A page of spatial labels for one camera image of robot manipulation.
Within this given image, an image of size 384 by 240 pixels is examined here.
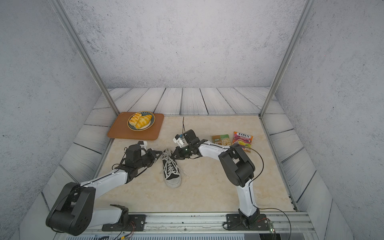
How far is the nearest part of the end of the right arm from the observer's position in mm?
762

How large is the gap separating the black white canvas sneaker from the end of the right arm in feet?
0.17

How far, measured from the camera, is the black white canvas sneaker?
85cm
